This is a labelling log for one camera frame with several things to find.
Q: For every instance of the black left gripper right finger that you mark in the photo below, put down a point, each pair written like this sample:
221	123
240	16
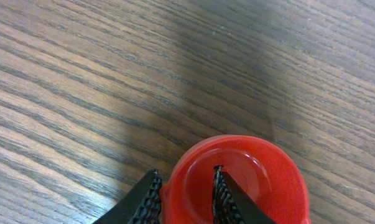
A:
231	204

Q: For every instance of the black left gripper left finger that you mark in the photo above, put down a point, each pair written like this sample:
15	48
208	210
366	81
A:
141	205

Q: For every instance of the red plastic measuring scoop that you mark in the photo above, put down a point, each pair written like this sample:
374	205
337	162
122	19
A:
264	171

